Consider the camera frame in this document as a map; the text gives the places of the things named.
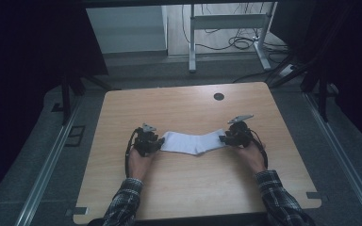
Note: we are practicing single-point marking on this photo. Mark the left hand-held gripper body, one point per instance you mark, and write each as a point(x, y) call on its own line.
point(146, 141)

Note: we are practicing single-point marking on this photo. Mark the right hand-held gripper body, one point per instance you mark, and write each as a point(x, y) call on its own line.
point(240, 135)

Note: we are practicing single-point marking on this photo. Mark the white cloth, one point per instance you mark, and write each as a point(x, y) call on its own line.
point(191, 142)

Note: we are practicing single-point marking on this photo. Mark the person's left hand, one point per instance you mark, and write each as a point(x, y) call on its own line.
point(139, 164)

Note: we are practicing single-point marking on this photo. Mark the person's right hand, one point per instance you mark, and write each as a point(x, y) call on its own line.
point(251, 157)

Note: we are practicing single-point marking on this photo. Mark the black round table grommet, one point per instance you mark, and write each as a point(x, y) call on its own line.
point(219, 96)

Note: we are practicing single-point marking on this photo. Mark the white power strip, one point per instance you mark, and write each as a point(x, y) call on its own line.
point(286, 70)

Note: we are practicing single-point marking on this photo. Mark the black tripod stand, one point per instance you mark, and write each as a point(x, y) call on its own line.
point(322, 94)
point(66, 97)

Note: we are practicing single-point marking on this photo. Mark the grey tape piece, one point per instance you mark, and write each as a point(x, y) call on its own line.
point(78, 211)

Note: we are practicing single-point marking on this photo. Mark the dark curtain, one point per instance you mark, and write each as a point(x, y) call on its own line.
point(352, 56)
point(22, 78)

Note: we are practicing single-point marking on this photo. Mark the metal floor rail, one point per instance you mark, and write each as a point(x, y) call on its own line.
point(342, 157)
point(44, 175)

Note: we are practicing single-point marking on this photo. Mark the white metal desk frame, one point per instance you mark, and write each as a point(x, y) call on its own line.
point(229, 22)

